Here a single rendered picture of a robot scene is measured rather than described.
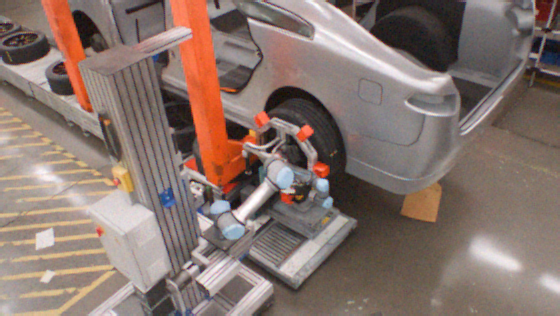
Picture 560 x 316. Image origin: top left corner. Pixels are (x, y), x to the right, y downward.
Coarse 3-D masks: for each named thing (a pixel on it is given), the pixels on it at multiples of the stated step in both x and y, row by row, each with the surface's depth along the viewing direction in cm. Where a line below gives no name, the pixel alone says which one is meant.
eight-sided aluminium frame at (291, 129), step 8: (272, 120) 336; (280, 120) 335; (264, 128) 344; (280, 128) 331; (288, 128) 327; (296, 128) 326; (256, 136) 355; (256, 144) 361; (264, 144) 362; (304, 144) 325; (264, 152) 366; (304, 152) 328; (312, 152) 327; (312, 160) 327
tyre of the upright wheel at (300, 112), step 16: (272, 112) 342; (288, 112) 332; (304, 112) 333; (320, 112) 336; (320, 128) 329; (336, 128) 337; (320, 144) 326; (336, 144) 337; (320, 160) 334; (336, 160) 342
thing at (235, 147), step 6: (246, 138) 397; (252, 138) 397; (234, 144) 370; (240, 144) 377; (234, 150) 373; (240, 150) 378; (234, 156) 375; (240, 156) 378; (252, 156) 390; (258, 156) 397; (234, 162) 375; (240, 162) 381; (252, 162) 393; (234, 168) 378; (240, 168) 384; (234, 174) 380
